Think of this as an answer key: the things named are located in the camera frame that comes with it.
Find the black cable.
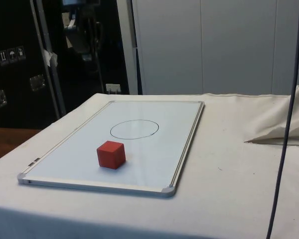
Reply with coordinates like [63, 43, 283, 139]
[266, 0, 299, 239]

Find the white whiteboard with grey frame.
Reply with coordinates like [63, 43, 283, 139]
[16, 100, 205, 199]

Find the pale grey locker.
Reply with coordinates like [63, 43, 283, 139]
[117, 0, 299, 96]

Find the black cabinet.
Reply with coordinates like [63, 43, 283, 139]
[0, 0, 131, 129]

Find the red cube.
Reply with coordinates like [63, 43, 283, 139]
[96, 140, 127, 170]

